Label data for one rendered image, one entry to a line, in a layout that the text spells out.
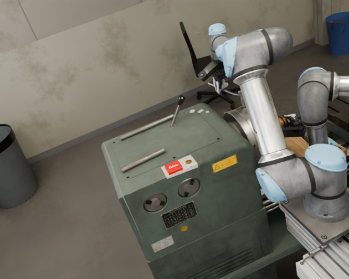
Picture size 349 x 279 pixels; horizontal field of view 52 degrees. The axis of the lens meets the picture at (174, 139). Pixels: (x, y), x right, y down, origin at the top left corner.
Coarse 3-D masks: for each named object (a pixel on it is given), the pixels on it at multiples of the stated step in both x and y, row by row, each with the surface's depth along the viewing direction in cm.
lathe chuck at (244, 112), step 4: (236, 108) 176; (240, 108) 173; (244, 108) 172; (240, 112) 170; (244, 112) 169; (244, 116) 167; (248, 116) 167; (248, 120) 166; (248, 124) 165; (252, 128) 164; (260, 156) 166
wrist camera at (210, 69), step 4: (208, 64) 172; (212, 64) 170; (216, 64) 169; (204, 68) 172; (208, 68) 171; (212, 68) 169; (216, 68) 170; (204, 72) 171; (208, 72) 170; (212, 72) 170; (200, 76) 172; (204, 76) 170; (208, 76) 171; (204, 80) 172
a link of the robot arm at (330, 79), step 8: (304, 72) 148; (312, 72) 144; (320, 72) 143; (328, 72) 142; (304, 80) 142; (312, 80) 138; (320, 80) 139; (328, 80) 139; (336, 80) 139; (344, 80) 139; (328, 88) 139; (336, 88) 139; (344, 88) 139; (336, 96) 142; (344, 96) 141
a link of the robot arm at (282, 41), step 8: (272, 32) 112; (280, 32) 113; (288, 32) 116; (272, 40) 111; (280, 40) 111; (288, 40) 113; (280, 48) 112; (288, 48) 114; (280, 56) 114; (272, 64) 117
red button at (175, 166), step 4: (168, 164) 146; (172, 164) 145; (176, 164) 144; (180, 164) 144; (168, 168) 143; (172, 168) 143; (176, 168) 142; (180, 168) 142; (168, 172) 141; (172, 172) 141
